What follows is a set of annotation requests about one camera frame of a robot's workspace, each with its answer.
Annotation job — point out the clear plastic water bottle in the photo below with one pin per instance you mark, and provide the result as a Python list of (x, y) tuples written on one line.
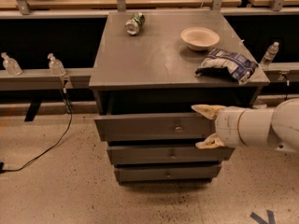
[(269, 55)]

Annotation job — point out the grey top drawer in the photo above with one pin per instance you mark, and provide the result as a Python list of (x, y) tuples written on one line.
[(135, 116)]

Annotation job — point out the grey middle drawer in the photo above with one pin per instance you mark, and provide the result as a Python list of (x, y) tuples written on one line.
[(129, 153)]

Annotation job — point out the grey wooden drawer cabinet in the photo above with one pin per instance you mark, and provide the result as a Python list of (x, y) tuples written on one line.
[(158, 60)]

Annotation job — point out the clear pump bottle left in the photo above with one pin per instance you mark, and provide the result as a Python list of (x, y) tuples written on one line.
[(11, 65)]

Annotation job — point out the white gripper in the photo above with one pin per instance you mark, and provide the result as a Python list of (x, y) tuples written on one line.
[(227, 127)]

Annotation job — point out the crushed green soda can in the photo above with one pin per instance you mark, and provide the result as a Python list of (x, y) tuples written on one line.
[(135, 24)]

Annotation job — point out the grey drawer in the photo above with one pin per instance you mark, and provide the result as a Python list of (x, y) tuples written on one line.
[(129, 153), (135, 116), (172, 172)]

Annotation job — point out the blue white chip bag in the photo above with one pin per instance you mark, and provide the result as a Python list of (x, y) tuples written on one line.
[(220, 61)]

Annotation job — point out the clear pump bottle right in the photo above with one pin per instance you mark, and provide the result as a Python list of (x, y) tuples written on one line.
[(56, 66)]

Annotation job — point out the clear pump bottle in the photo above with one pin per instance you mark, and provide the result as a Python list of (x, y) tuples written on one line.
[(56, 66), (11, 65)]

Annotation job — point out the grey metal shelf rail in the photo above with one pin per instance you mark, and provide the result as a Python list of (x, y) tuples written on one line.
[(43, 79)]

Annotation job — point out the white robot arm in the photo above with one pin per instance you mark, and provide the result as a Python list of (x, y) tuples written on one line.
[(276, 128)]

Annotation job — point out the grey bottom drawer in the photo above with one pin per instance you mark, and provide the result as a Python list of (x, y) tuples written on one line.
[(172, 172)]

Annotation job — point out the white paper bowl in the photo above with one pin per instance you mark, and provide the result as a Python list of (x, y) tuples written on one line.
[(200, 38)]

